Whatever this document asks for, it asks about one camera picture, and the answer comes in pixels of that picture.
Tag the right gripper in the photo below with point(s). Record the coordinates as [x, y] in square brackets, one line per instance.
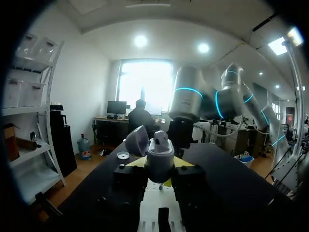
[179, 130]

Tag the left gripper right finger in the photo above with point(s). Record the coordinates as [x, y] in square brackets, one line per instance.
[190, 177]

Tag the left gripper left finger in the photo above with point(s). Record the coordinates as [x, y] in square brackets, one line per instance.
[128, 178]

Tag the grey earbud case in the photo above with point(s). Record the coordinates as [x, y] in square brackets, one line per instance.
[159, 166]

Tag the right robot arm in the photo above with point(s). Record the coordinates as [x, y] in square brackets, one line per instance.
[186, 96]

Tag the grey earbud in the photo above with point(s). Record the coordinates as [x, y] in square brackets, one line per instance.
[159, 137]

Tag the white plate with black stands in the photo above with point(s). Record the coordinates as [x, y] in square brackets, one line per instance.
[157, 195]

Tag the small white round cap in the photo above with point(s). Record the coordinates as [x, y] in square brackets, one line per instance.
[123, 155]

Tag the person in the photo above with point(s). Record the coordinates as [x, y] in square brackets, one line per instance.
[141, 116]

